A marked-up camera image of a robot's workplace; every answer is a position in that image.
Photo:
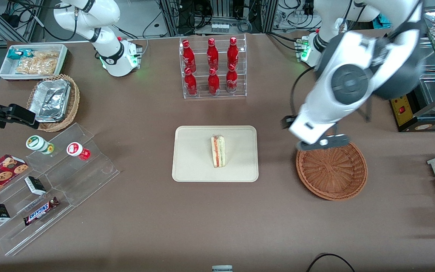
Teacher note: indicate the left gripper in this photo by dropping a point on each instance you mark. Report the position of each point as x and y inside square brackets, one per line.
[284, 122]

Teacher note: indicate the triangle sandwich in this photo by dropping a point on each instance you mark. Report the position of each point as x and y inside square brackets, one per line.
[218, 151]

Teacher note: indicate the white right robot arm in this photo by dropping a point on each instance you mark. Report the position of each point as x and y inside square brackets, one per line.
[108, 49]

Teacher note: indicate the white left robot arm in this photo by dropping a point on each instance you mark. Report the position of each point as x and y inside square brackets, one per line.
[347, 45]

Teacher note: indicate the brown round wicker basket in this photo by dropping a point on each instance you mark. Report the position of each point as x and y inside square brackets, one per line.
[334, 177]

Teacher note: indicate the light wicker basket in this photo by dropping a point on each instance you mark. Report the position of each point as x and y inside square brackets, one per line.
[74, 100]

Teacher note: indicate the beige rectangular tray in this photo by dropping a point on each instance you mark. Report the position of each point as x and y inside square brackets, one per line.
[195, 155]

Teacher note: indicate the green sunflower lidded cup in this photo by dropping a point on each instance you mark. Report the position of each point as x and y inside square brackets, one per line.
[38, 144]

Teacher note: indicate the aluminium foil container stack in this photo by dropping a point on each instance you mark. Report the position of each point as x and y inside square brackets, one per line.
[51, 100]

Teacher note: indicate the white plastic bin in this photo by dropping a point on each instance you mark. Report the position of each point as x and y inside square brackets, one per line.
[4, 70]

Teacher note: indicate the clear bag of crisps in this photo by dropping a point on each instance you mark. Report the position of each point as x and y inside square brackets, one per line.
[38, 64]

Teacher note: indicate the teal snack packet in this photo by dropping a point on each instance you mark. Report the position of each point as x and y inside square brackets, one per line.
[17, 53]

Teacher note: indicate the red lidded yogurt cup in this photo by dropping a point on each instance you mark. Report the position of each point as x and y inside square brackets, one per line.
[77, 150]

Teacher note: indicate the black box with white label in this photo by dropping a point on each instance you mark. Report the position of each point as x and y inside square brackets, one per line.
[35, 185]

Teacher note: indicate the clear acrylic stepped shelf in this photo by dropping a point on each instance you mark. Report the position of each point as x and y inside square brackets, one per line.
[85, 177]

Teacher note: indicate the glass food warmer cabinet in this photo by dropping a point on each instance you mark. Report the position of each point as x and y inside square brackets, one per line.
[410, 109]

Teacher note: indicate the Snickers chocolate bar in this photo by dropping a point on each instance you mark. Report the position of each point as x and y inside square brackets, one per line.
[40, 211]

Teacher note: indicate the red cola bottle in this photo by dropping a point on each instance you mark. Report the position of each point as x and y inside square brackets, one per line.
[212, 51]
[191, 83]
[232, 80]
[213, 82]
[233, 49]
[189, 53]

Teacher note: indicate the clear acrylic bottle rack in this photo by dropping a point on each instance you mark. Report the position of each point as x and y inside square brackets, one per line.
[202, 94]

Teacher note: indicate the small grey device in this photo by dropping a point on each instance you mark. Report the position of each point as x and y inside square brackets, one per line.
[222, 269]

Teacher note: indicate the aluminium frame structure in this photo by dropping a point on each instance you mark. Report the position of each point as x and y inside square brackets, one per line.
[168, 15]

